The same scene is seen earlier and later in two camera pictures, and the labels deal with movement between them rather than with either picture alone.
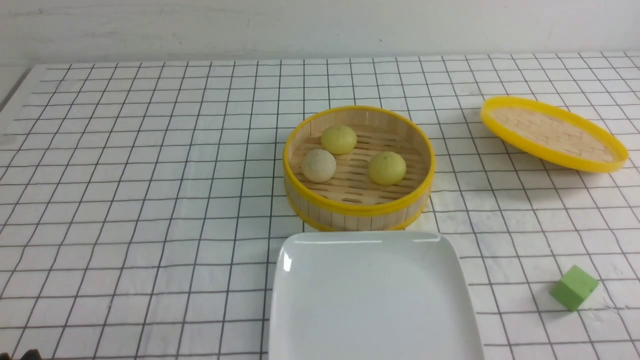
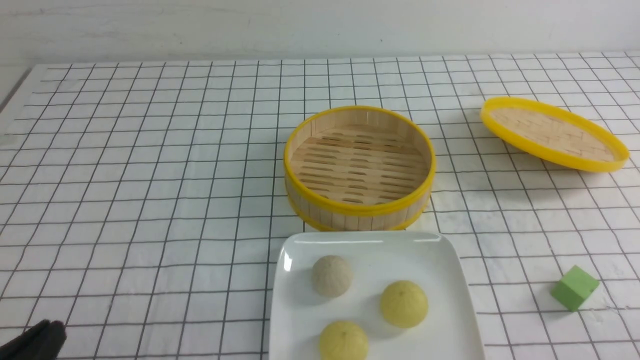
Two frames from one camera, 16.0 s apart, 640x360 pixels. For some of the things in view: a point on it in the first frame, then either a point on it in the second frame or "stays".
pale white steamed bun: (319, 165) -> (332, 276)
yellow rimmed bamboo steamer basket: (358, 168) stays
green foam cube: (573, 287) stays
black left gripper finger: (31, 354) -> (43, 341)
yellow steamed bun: (339, 139) -> (343, 340)
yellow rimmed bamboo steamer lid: (553, 133) stays
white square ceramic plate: (371, 295) stays
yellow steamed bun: (387, 168) -> (403, 304)
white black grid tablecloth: (142, 205) stays
